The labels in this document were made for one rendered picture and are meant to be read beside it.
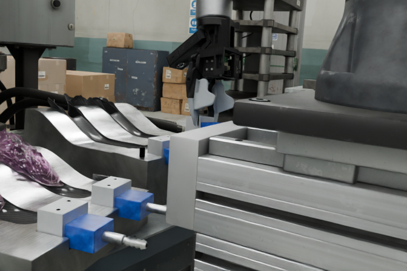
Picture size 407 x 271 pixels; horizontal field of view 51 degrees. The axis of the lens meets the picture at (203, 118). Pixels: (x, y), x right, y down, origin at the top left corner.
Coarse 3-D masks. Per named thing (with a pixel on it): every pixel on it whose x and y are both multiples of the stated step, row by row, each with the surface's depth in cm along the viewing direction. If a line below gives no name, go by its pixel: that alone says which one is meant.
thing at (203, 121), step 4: (188, 116) 86; (200, 116) 84; (204, 116) 85; (188, 120) 86; (192, 120) 85; (200, 120) 84; (204, 120) 85; (208, 120) 86; (212, 120) 87; (188, 124) 86; (192, 124) 85; (200, 124) 84; (204, 124) 84; (208, 124) 83; (212, 124) 83; (188, 128) 86; (192, 128) 85; (196, 128) 84
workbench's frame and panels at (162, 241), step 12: (180, 228) 70; (156, 240) 65; (168, 240) 68; (180, 240) 70; (192, 240) 81; (120, 252) 59; (132, 252) 61; (144, 252) 63; (156, 252) 66; (168, 252) 76; (180, 252) 79; (192, 252) 82; (96, 264) 56; (108, 264) 58; (120, 264) 60; (132, 264) 62; (144, 264) 71; (156, 264) 74; (168, 264) 76; (180, 264) 79
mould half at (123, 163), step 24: (48, 120) 87; (96, 120) 95; (144, 120) 105; (48, 144) 88; (72, 144) 83; (96, 144) 84; (144, 144) 85; (96, 168) 79; (120, 168) 75; (144, 168) 72
